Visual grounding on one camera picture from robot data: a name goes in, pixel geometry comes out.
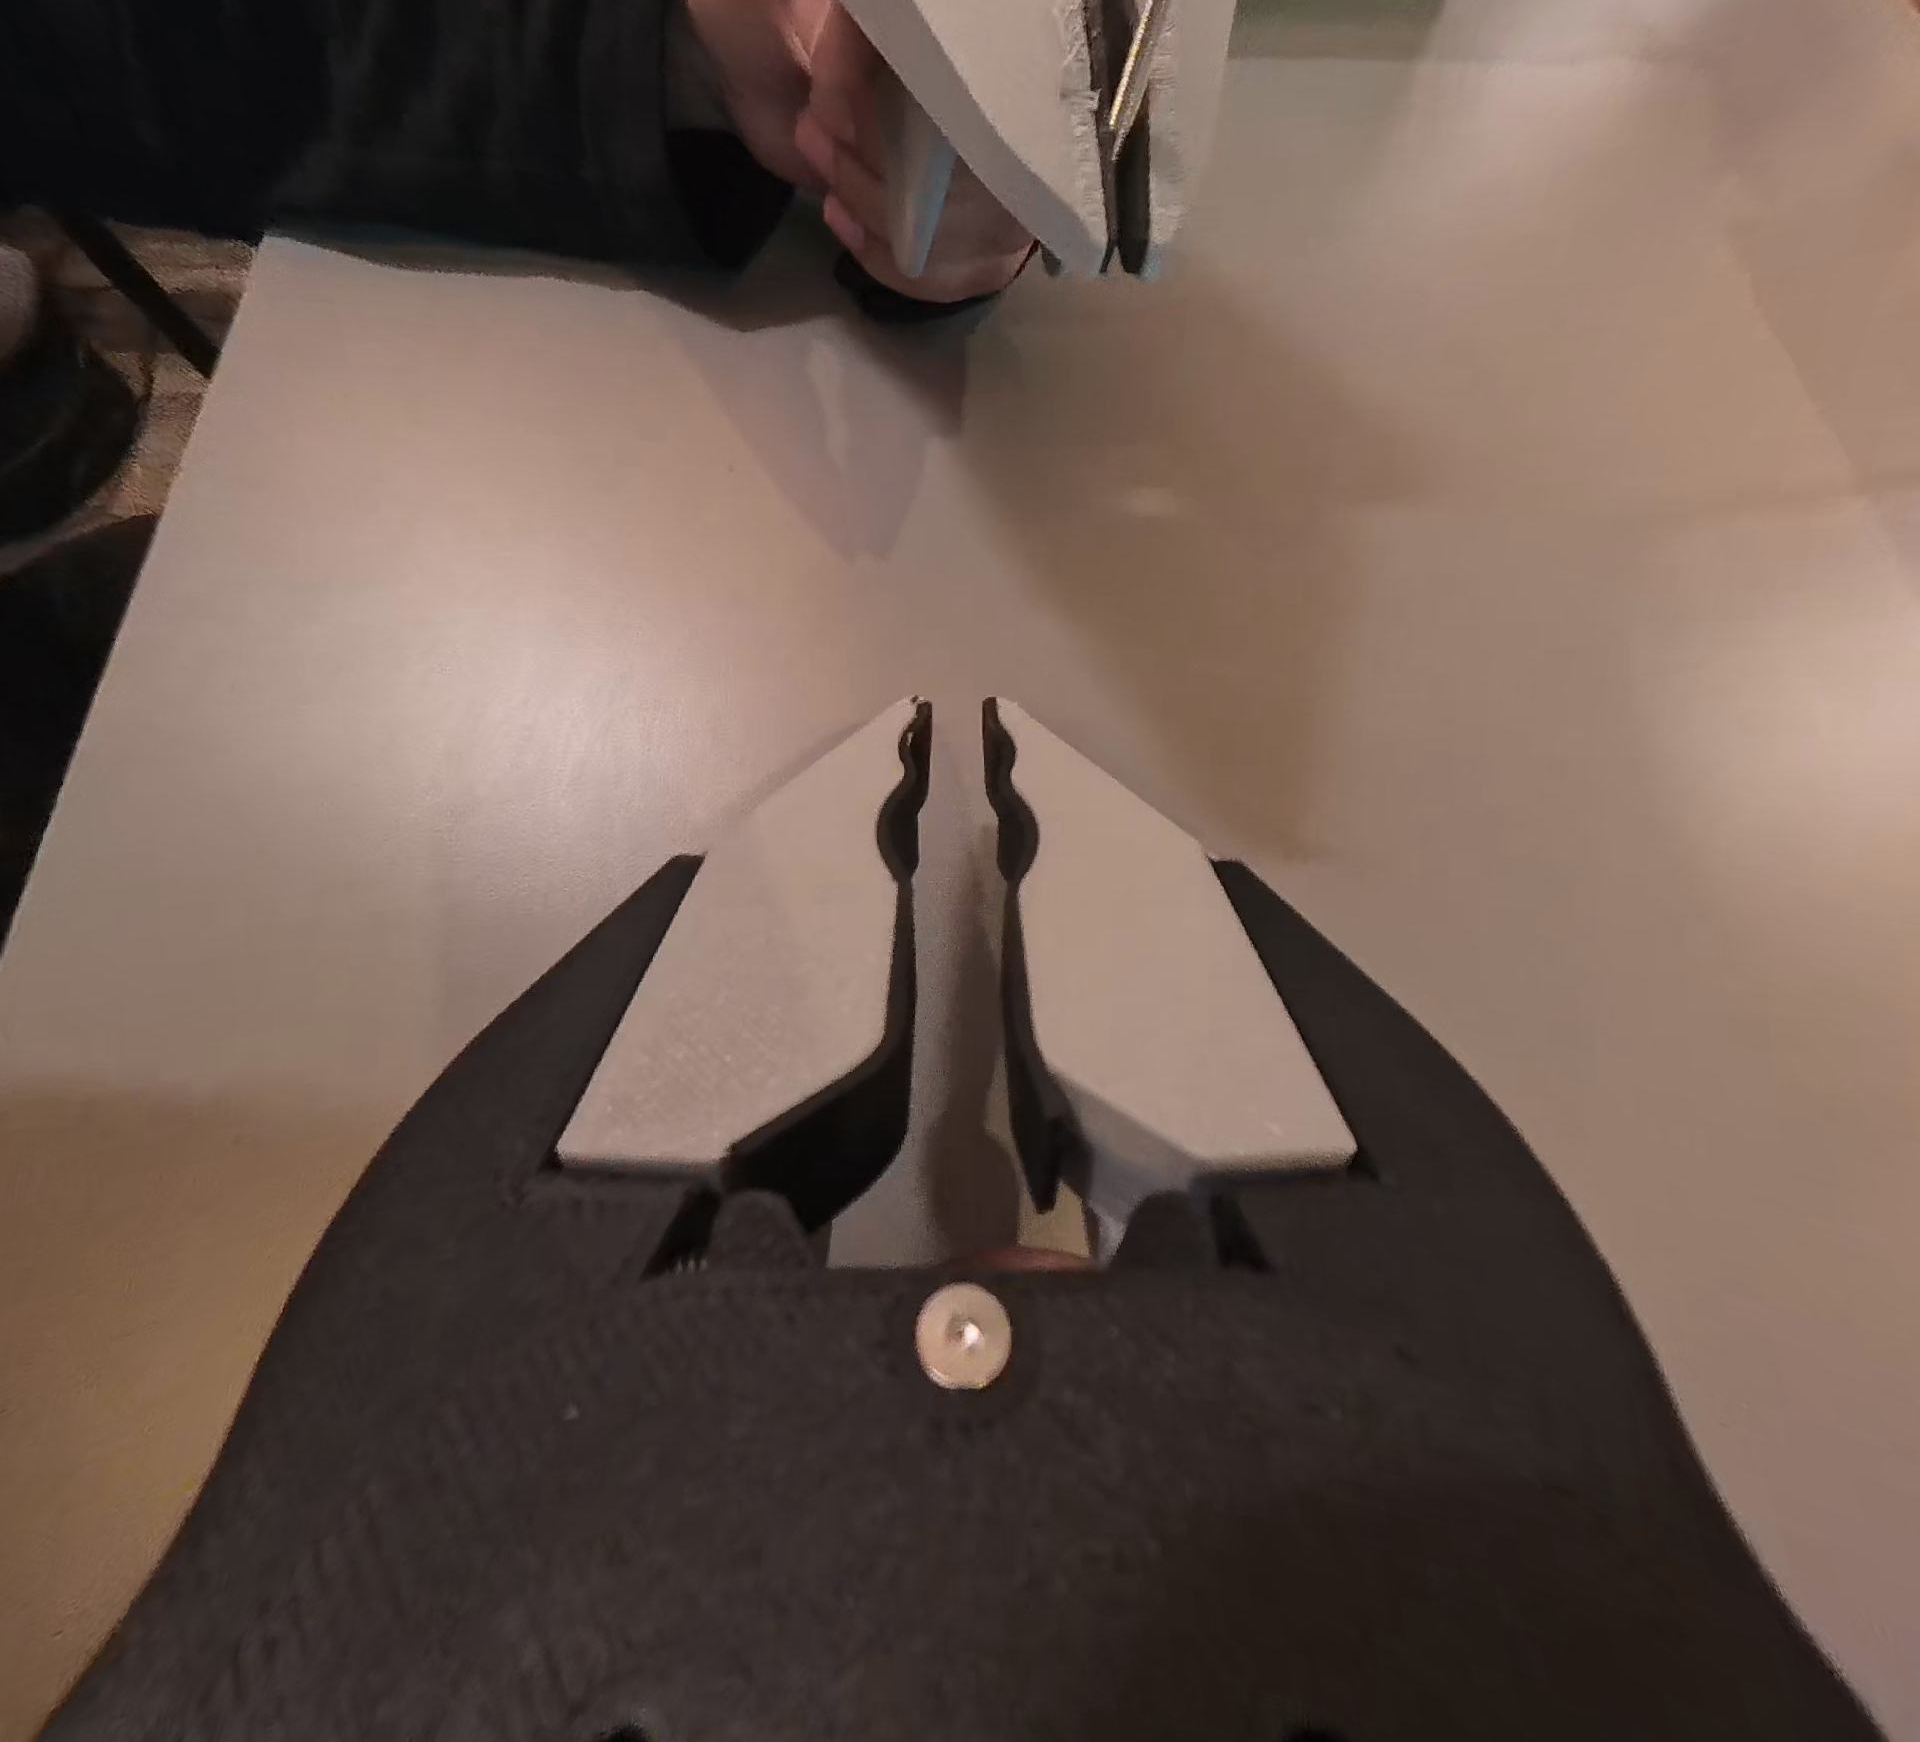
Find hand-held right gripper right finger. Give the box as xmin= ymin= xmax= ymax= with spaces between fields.
xmin=980 ymin=695 xmax=1363 ymax=1268

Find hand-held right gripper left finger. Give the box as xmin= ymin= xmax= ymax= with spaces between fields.
xmin=553 ymin=695 xmax=935 ymax=1231

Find long metal screw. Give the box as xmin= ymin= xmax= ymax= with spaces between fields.
xmin=1103 ymin=0 xmax=1210 ymax=157

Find grey desk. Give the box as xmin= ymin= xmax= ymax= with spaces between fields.
xmin=0 ymin=0 xmax=1920 ymax=1737

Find person's left hand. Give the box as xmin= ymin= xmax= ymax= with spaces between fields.
xmin=672 ymin=0 xmax=1051 ymax=308

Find black chair base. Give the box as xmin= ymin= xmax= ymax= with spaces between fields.
xmin=0 ymin=209 xmax=227 ymax=575

